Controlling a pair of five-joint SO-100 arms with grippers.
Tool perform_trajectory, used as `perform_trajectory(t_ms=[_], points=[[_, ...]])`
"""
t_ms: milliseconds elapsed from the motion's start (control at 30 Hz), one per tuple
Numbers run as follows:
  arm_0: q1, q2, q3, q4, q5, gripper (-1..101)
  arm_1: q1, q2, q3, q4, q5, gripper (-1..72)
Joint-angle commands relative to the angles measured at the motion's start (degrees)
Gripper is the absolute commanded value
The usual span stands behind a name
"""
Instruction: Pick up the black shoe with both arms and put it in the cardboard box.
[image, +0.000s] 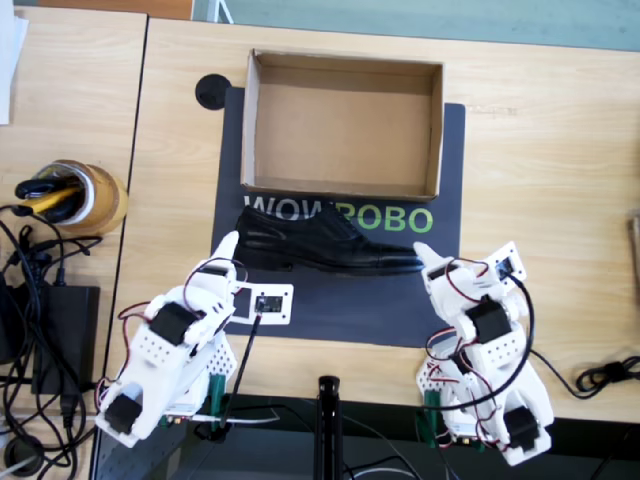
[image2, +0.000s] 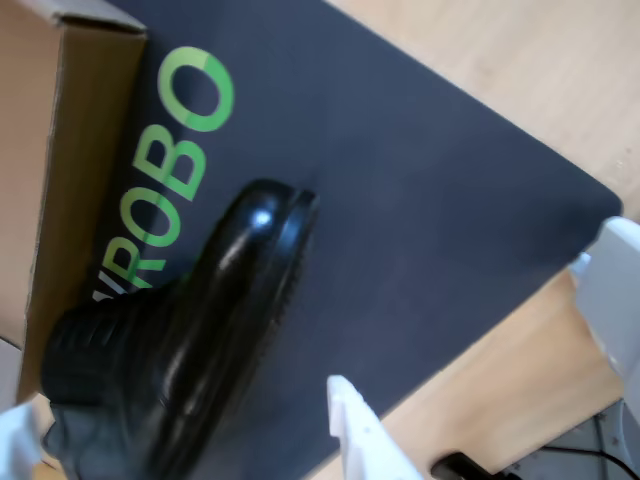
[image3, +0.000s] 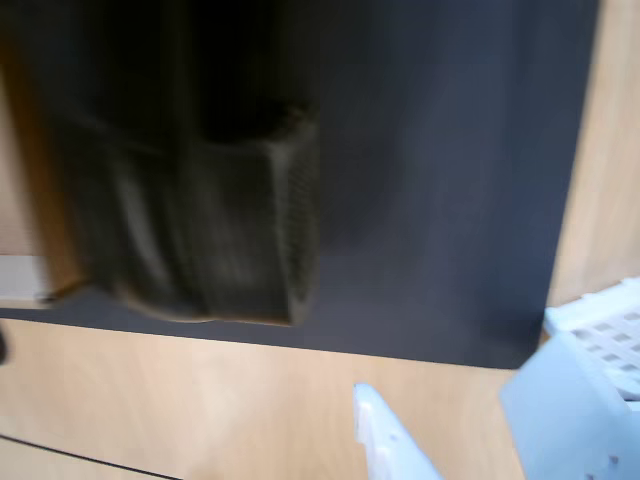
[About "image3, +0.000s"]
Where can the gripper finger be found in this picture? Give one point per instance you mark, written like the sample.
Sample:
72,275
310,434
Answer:
385,445

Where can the black leather dress shoe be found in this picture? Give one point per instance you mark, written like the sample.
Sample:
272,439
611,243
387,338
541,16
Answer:
225,225

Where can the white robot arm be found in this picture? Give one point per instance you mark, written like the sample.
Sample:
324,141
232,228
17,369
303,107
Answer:
550,425

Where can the open cardboard box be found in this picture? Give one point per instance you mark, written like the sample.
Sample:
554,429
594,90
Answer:
25,200

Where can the dark mat with WOWROBO print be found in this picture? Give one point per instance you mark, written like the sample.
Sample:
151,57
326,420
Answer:
425,200

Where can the white perforated base plate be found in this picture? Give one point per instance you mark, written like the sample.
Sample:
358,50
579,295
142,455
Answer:
600,325

